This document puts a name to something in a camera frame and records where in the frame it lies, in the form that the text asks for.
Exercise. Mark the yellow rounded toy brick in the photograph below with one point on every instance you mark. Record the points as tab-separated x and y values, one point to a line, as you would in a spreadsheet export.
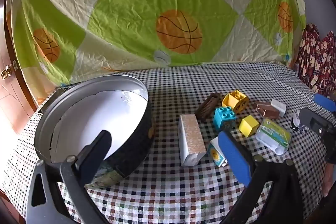
231	100

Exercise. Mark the small white box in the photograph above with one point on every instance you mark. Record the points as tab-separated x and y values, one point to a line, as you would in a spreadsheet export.
278	107

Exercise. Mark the brown chocolate-like block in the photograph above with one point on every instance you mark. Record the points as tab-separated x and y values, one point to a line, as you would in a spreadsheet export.
266	109

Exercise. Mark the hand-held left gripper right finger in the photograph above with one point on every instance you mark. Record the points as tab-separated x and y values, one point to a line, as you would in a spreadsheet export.
233	155

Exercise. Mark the yellow cube block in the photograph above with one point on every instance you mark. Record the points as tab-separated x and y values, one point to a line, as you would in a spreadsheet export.
248	125

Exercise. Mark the checkered tablecloth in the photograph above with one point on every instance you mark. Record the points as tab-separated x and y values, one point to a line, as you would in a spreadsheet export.
170	192

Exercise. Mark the red bear print cloth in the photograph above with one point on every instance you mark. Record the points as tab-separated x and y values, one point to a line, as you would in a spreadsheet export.
315	61

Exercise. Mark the white sun print block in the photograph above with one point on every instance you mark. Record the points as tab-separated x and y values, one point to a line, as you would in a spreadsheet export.
215	154

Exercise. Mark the green label plastic pack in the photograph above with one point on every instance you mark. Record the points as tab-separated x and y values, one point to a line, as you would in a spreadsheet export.
273	134

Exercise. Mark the round black metal tin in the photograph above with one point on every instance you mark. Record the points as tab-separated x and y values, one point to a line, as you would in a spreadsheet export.
136	145

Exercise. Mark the brown comb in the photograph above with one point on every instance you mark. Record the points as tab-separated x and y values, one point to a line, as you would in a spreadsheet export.
207	107

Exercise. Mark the blue toy brick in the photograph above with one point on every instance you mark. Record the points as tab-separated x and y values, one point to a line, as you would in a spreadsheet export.
223	116

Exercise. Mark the long white glitter box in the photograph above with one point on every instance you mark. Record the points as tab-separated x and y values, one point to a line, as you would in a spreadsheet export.
190	132

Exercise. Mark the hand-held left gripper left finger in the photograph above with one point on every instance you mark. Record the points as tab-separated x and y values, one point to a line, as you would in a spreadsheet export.
103	138

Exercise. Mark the person's right hand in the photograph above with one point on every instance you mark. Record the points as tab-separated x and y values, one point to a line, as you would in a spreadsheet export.
329	179

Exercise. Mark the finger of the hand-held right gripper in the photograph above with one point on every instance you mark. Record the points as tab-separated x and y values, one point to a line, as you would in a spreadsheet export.
308	115
324	102

